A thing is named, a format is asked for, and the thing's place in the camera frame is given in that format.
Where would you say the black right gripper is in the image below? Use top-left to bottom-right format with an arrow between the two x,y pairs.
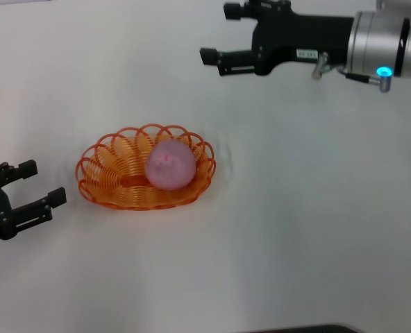
199,0 -> 355,78

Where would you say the orange woven plastic basket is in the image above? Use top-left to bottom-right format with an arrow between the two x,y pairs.
74,121 -> 217,212

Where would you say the pink peach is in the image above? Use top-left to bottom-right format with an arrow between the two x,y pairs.
144,139 -> 197,191

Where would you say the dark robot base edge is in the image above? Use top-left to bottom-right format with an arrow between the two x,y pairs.
250,323 -> 361,333

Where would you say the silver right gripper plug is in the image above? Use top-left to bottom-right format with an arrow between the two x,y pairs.
311,51 -> 330,80

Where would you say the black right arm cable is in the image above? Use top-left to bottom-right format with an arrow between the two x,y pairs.
336,67 -> 374,85

